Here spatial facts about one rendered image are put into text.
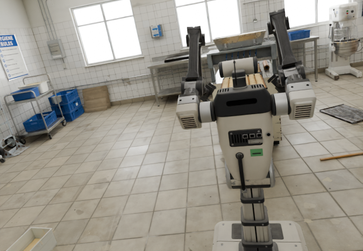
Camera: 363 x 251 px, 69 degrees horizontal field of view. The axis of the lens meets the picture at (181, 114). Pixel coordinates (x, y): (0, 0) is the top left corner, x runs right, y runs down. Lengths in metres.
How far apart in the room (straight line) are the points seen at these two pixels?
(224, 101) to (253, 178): 0.38
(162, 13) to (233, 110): 5.23
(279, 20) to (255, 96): 0.50
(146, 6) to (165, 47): 0.95
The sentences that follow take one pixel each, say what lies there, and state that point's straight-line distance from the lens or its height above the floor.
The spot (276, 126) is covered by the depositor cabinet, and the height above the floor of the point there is 0.27.
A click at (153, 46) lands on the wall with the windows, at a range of 6.23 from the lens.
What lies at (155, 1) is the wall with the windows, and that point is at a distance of 6.22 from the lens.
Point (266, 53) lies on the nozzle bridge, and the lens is 3.02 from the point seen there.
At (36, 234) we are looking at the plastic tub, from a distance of 2.70.
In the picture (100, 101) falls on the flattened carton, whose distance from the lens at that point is 6.52.
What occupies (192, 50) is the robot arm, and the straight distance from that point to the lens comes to 1.39.
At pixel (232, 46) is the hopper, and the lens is 2.99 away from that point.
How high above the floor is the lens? 1.49
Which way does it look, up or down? 18 degrees down
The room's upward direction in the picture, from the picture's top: 11 degrees counter-clockwise
